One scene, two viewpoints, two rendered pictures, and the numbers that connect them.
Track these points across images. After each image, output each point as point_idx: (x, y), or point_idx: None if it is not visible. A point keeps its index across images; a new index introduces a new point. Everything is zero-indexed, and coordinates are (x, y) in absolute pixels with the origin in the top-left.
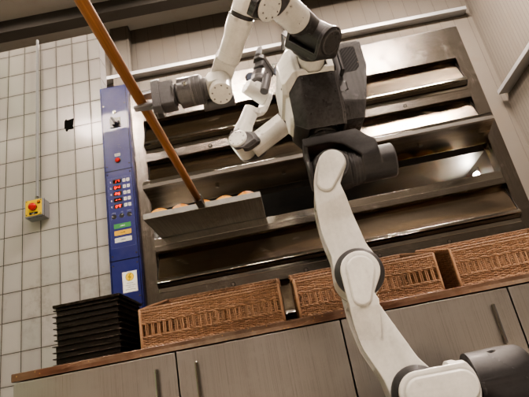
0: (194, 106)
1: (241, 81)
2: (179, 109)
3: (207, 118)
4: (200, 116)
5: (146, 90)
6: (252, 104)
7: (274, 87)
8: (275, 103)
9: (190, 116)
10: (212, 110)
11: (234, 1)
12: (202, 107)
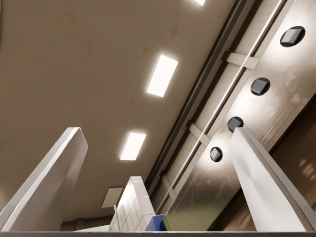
0: (210, 211)
1: (230, 139)
2: (201, 224)
3: (237, 222)
4: (228, 221)
5: (167, 212)
6: (274, 157)
7: (280, 108)
8: (314, 129)
9: (218, 223)
10: (234, 201)
11: None
12: (219, 207)
